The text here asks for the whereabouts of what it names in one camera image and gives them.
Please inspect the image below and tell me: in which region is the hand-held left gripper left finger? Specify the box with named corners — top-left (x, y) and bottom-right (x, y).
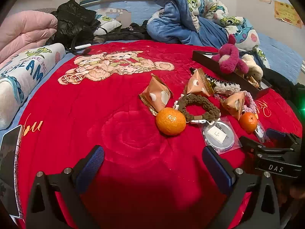
top-left (26, 145), bottom-right (105, 229)

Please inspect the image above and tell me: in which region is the orange dotted snack packet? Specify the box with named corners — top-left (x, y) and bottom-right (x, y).
top-left (184, 67), bottom-right (215, 97)
top-left (138, 73), bottom-right (173, 116)

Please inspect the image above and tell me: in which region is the white fuzzy scrunchie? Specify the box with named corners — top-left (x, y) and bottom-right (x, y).
top-left (213, 81), bottom-right (242, 95)

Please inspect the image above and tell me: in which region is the black bead bracelet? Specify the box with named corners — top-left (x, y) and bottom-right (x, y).
top-left (189, 67), bottom-right (236, 87)

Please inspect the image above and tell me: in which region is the pink crochet hair tie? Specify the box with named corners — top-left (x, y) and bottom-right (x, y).
top-left (213, 91), bottom-right (256, 120)

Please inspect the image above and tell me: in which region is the small orange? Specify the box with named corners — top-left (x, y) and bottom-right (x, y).
top-left (239, 112), bottom-right (258, 134)

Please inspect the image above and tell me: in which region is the small cartoon print pillow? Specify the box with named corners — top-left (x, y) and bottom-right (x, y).
top-left (94, 8), bottom-right (122, 35)

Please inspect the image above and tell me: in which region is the orange pictured snack packet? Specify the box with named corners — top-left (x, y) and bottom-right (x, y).
top-left (220, 91), bottom-right (246, 121)

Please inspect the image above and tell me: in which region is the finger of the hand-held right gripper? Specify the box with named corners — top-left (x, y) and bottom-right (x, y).
top-left (266, 128), bottom-right (302, 145)
top-left (239, 135), bottom-right (290, 157)

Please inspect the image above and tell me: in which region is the blue headboard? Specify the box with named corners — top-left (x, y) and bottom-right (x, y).
top-left (80, 0), bottom-right (158, 27)

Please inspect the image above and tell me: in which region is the pink quilt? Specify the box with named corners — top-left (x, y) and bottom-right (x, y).
top-left (0, 10), bottom-right (59, 62)

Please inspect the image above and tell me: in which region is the black puffer jacket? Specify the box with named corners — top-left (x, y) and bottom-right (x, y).
top-left (45, 0), bottom-right (102, 47)

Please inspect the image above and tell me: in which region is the dark clothing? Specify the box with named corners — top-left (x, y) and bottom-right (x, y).
top-left (95, 23), bottom-right (153, 44)

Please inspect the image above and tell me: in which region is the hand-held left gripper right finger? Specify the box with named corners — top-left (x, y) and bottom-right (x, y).
top-left (202, 145), bottom-right (280, 229)

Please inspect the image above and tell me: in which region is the yellow certificate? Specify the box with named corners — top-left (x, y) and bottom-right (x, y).
top-left (274, 0), bottom-right (303, 28)

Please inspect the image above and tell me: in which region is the red bear print blanket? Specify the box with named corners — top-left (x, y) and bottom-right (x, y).
top-left (18, 40), bottom-right (303, 229)

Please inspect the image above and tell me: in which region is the blue cartoon monster blanket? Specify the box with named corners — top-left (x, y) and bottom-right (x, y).
top-left (146, 0), bottom-right (271, 69)

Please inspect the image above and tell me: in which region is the white plush toy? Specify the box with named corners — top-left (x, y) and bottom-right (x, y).
top-left (241, 54), bottom-right (264, 81)

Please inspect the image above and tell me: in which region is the black garment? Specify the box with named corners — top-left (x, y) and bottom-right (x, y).
top-left (261, 70), bottom-right (305, 105)

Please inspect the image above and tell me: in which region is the white lettered pillow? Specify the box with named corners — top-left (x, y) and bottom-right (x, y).
top-left (0, 43), bottom-right (66, 130)

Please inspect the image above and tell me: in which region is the dark-screen phone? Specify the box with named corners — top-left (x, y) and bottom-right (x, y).
top-left (0, 125), bottom-right (24, 219)

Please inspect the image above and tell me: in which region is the black rectangular box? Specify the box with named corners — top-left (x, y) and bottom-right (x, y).
top-left (192, 50), bottom-right (272, 100)

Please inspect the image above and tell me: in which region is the large orange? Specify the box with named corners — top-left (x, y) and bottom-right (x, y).
top-left (156, 107), bottom-right (187, 136)

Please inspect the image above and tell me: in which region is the small clear plastic bag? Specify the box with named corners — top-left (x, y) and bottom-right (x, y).
top-left (254, 119), bottom-right (271, 144)

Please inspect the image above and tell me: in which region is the pink plush bear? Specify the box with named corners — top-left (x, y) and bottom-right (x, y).
top-left (212, 34), bottom-right (249, 75)

